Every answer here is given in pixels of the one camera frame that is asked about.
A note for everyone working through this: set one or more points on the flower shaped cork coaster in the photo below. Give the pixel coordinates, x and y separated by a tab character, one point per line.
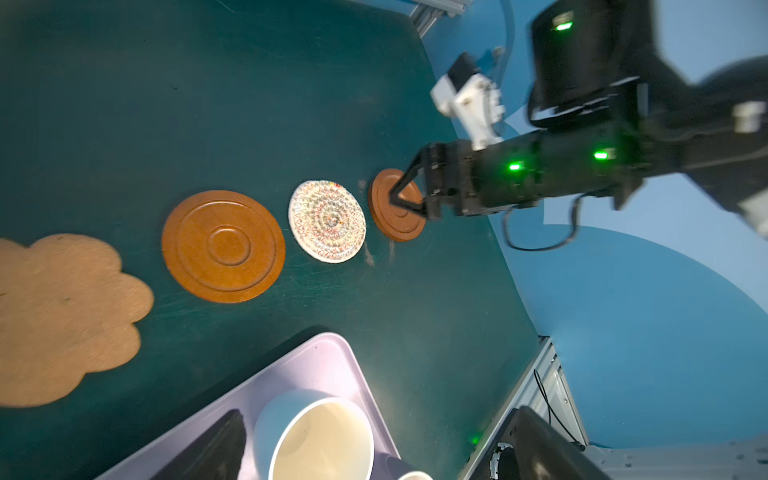
67	309

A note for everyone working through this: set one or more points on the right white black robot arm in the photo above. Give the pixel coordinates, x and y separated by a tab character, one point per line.
607	112

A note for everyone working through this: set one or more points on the light blue mug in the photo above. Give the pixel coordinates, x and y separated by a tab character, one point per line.
307	434

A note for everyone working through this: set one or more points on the dark wooden round coaster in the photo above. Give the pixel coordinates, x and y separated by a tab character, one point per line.
223	246

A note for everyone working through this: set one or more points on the brown wooden round coaster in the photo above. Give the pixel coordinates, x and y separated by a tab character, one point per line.
395	223

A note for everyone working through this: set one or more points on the lavender plastic tray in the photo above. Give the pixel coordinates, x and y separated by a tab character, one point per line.
324	363

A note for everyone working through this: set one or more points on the white woven round coaster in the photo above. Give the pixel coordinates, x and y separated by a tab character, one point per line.
327	221

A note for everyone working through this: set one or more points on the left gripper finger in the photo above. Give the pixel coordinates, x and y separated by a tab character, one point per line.
216	454

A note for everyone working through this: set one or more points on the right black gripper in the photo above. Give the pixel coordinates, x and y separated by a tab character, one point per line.
599	159

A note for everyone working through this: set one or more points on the lavender mug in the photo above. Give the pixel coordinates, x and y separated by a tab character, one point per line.
402	469

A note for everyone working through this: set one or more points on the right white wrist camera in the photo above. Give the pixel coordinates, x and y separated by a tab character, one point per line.
467	94

